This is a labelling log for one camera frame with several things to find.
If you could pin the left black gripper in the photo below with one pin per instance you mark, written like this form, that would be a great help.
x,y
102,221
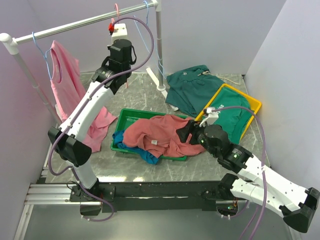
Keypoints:
x,y
132,62

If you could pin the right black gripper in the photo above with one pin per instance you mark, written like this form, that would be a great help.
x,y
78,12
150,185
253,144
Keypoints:
x,y
192,127

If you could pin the salmon red t shirt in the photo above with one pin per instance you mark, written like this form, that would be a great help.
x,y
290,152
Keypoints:
x,y
158,136

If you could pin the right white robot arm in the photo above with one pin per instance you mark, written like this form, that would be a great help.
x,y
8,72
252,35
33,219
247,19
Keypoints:
x,y
251,180

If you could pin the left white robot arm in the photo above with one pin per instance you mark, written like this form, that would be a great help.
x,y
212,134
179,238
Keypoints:
x,y
68,140

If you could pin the green enterprise t shirt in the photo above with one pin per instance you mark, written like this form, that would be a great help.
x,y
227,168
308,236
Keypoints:
x,y
234,120

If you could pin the pink t shirt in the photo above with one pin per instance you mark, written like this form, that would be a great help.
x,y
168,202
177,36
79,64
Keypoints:
x,y
68,91

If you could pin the blue hanger with pink shirt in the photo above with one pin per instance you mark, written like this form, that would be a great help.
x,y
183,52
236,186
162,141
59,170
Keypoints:
x,y
46,56

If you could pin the dark green garment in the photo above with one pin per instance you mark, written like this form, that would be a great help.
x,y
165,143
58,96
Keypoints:
x,y
190,89

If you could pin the yellow plastic tray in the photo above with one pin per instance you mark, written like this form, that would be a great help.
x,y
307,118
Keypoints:
x,y
254,103

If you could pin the white clothes rack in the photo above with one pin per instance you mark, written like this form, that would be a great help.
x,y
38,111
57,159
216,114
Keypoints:
x,y
11,45

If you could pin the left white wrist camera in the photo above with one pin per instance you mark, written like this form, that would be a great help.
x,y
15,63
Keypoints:
x,y
117,31

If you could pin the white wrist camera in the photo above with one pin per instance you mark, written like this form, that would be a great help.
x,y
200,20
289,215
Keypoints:
x,y
211,114
117,31

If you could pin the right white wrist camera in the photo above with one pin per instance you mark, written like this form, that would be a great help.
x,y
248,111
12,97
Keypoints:
x,y
211,114

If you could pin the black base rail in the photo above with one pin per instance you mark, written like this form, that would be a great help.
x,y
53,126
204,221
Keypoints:
x,y
149,196

